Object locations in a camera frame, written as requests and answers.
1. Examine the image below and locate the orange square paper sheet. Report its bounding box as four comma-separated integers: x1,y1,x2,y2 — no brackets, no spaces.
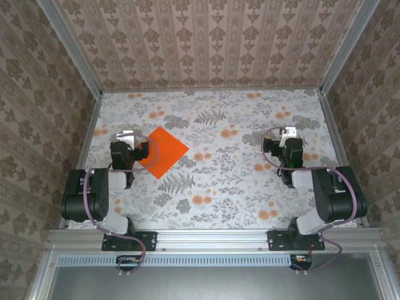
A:
134,126,191,180

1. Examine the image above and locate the grey metal sheet panel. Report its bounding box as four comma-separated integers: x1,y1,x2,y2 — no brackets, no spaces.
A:
46,252,381,300

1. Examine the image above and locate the floral patterned table cover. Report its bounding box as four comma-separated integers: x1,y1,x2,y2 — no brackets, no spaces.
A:
67,89,360,231

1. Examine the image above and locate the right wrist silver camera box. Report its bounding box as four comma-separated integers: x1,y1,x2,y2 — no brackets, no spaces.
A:
279,126,298,147

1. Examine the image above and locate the aluminium side rail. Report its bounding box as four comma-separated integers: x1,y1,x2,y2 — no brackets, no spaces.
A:
59,93,104,229
318,90,369,228

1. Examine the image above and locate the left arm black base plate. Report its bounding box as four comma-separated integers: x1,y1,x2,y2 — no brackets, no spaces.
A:
101,230,157,252

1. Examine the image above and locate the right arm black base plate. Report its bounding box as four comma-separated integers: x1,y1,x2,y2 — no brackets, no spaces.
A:
267,229,326,252

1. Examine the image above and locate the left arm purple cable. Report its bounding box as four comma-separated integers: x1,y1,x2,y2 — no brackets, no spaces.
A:
81,132,159,276

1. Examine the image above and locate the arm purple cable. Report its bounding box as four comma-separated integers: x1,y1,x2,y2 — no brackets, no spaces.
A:
261,126,359,276
81,132,159,276

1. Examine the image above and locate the aluminium frame post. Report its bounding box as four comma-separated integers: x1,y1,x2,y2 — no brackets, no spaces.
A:
37,0,104,96
320,0,381,94

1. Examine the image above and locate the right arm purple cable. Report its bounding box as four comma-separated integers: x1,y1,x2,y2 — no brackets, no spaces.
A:
261,126,359,276

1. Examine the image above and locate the aluminium mounting rail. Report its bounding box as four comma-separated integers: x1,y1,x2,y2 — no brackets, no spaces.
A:
46,227,385,253

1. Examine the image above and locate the grey slotted cable duct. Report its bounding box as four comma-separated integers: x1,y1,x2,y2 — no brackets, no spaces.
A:
57,253,313,267

